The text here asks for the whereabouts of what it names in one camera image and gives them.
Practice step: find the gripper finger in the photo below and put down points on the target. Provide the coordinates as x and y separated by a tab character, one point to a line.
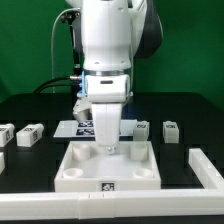
111	150

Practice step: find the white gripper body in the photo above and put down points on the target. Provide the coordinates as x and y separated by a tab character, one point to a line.
104	96

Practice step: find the white square table top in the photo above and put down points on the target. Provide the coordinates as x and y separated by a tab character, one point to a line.
88	168

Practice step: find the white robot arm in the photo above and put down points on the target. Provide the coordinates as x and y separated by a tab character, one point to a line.
110	34

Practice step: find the white sheet with tag markers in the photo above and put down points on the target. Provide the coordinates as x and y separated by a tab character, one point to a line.
71	128

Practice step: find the black camera stand pole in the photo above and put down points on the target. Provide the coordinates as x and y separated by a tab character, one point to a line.
76	45

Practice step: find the black camera on stand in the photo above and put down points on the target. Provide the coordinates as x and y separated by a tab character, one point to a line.
70	16

